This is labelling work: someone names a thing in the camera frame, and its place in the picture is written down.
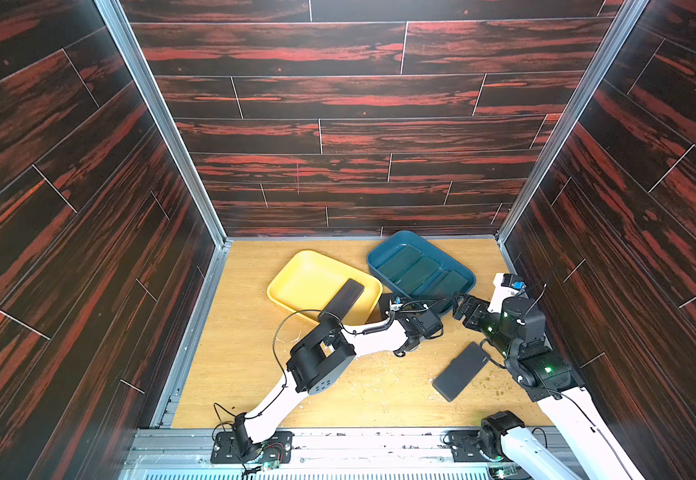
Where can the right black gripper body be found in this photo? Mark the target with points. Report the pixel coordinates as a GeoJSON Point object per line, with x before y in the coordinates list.
{"type": "Point", "coordinates": [477, 312]}

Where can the black pencil case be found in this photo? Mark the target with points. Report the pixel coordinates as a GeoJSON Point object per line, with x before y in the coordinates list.
{"type": "Point", "coordinates": [460, 372]}
{"type": "Point", "coordinates": [384, 304]}
{"type": "Point", "coordinates": [343, 301]}

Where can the yellow plastic storage tray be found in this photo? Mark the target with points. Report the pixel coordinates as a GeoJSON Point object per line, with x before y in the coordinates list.
{"type": "Point", "coordinates": [310, 280]}

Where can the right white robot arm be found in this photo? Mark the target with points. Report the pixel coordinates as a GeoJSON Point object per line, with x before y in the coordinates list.
{"type": "Point", "coordinates": [552, 383]}

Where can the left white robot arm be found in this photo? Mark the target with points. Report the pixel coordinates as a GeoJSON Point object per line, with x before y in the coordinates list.
{"type": "Point", "coordinates": [321, 357]}

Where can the teal plastic storage tray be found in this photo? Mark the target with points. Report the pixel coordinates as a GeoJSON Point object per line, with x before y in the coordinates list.
{"type": "Point", "coordinates": [385, 249]}

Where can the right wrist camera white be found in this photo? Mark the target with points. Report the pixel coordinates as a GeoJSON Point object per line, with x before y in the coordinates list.
{"type": "Point", "coordinates": [506, 285]}

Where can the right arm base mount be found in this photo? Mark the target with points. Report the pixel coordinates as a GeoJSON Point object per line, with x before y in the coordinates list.
{"type": "Point", "coordinates": [468, 446]}

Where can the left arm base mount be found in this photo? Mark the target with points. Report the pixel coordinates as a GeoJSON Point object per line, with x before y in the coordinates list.
{"type": "Point", "coordinates": [275, 451]}

